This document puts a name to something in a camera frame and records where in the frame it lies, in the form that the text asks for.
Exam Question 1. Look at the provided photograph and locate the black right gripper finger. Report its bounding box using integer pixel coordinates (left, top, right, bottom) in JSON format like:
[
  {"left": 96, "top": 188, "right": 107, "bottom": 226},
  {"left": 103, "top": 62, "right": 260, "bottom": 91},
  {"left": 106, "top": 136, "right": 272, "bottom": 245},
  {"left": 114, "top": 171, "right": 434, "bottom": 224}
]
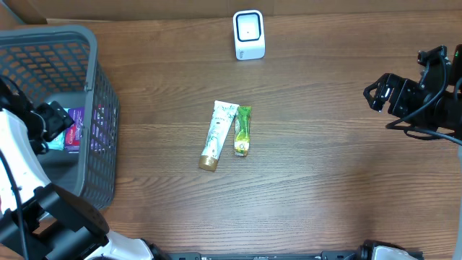
[
  {"left": 363, "top": 73, "right": 393, "bottom": 101},
  {"left": 367, "top": 88, "right": 392, "bottom": 112}
]

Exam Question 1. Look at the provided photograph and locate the purple red liners pack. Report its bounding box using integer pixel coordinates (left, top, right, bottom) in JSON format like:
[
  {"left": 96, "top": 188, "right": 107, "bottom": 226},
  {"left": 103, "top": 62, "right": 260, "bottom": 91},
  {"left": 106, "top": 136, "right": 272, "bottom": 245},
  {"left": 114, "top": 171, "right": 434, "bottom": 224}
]
[{"left": 64, "top": 105, "right": 104, "bottom": 153}]

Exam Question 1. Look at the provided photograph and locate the teal wet wipes pack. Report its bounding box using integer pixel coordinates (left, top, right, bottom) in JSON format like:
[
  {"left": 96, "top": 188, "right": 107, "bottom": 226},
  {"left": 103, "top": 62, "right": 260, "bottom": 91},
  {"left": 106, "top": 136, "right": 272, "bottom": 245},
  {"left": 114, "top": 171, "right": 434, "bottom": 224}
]
[{"left": 45, "top": 107, "right": 70, "bottom": 152}]

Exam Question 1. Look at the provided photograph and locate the green yellow snack packet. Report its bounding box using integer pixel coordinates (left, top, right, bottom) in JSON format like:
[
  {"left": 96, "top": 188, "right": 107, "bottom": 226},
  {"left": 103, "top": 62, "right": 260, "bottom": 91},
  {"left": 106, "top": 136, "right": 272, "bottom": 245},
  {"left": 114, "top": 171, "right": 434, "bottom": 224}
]
[{"left": 234, "top": 106, "right": 252, "bottom": 157}]

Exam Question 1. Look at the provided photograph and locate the white gold cream tube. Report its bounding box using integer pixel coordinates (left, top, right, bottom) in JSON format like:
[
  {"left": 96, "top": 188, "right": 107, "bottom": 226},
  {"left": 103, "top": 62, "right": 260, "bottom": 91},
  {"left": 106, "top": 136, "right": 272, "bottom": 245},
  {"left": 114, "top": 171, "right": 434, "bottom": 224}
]
[{"left": 199, "top": 100, "right": 239, "bottom": 171}]

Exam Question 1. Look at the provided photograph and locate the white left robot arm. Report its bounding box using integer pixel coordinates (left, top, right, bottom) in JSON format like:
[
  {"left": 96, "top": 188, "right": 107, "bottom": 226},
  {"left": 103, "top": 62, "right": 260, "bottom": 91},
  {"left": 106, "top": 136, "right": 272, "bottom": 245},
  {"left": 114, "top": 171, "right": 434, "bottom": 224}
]
[{"left": 1, "top": 76, "right": 169, "bottom": 260}]

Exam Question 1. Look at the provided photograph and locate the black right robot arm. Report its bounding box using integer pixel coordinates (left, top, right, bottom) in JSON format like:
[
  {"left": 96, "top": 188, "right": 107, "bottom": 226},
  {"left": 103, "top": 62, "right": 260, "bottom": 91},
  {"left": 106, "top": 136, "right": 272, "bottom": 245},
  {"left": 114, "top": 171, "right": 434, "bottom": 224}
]
[{"left": 363, "top": 45, "right": 461, "bottom": 145}]

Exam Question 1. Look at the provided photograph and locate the white barcode scanner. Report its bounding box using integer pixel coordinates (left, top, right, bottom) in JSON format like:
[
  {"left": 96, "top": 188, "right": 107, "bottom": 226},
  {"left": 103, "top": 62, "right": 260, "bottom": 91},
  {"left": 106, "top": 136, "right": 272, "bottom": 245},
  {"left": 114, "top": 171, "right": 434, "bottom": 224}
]
[{"left": 232, "top": 9, "right": 266, "bottom": 61}]

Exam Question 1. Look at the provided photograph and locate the grey plastic mesh basket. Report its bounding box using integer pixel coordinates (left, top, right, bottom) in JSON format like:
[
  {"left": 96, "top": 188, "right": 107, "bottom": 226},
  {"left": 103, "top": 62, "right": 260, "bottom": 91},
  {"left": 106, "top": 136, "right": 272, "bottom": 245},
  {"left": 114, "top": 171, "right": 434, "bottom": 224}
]
[{"left": 1, "top": 25, "right": 120, "bottom": 209}]

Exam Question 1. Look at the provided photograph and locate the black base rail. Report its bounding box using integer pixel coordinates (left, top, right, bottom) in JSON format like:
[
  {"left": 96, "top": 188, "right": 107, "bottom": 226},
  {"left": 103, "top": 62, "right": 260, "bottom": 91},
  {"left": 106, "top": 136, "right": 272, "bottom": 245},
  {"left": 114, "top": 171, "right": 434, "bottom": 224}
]
[{"left": 103, "top": 239, "right": 425, "bottom": 260}]

